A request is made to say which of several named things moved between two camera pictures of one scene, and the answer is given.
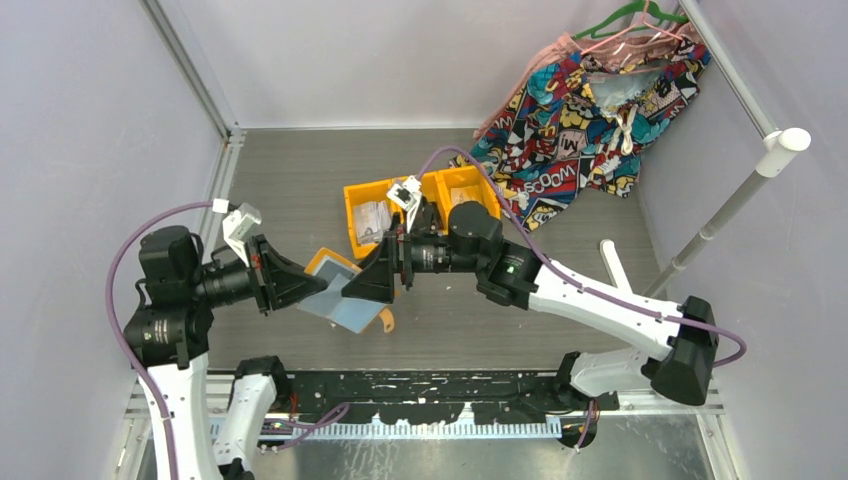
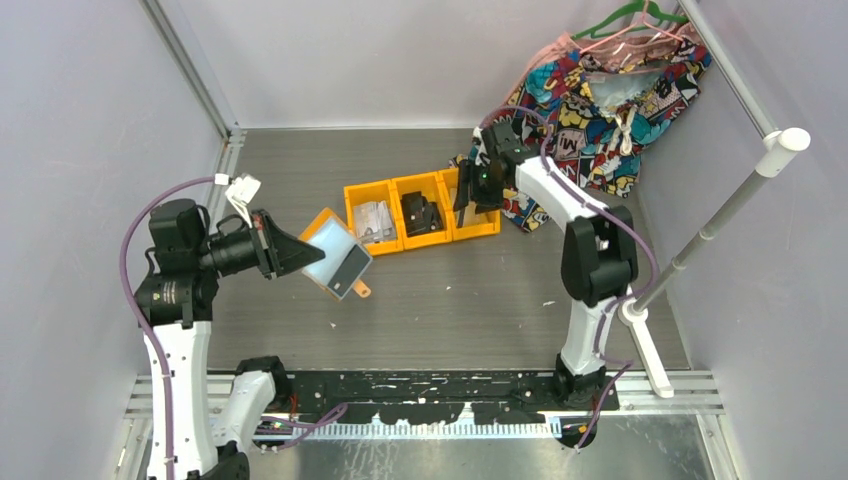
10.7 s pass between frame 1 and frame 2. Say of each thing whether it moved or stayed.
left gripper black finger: moved
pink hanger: stayed
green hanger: stayed
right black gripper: moved
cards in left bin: stayed
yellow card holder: moved
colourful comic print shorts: stayed
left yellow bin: stayed
